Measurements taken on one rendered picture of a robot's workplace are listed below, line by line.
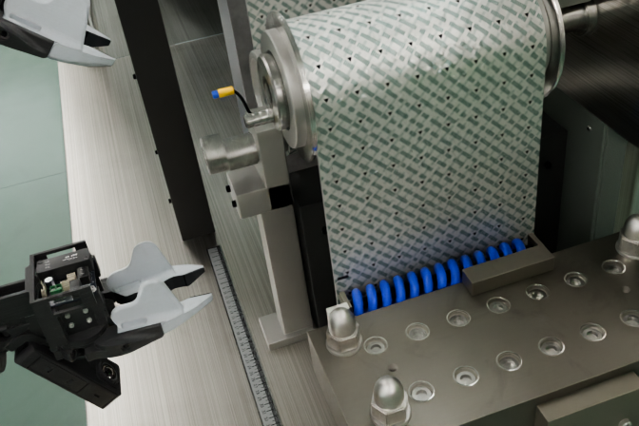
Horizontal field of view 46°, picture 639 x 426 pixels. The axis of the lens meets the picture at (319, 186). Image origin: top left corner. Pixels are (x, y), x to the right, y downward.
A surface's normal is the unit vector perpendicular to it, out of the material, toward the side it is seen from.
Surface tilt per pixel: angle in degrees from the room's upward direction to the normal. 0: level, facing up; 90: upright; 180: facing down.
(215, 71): 0
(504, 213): 90
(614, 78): 90
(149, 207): 0
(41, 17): 86
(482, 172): 90
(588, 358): 0
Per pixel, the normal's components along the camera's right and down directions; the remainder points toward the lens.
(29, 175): -0.11, -0.80
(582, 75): -0.95, 0.26
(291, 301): 0.31, 0.53
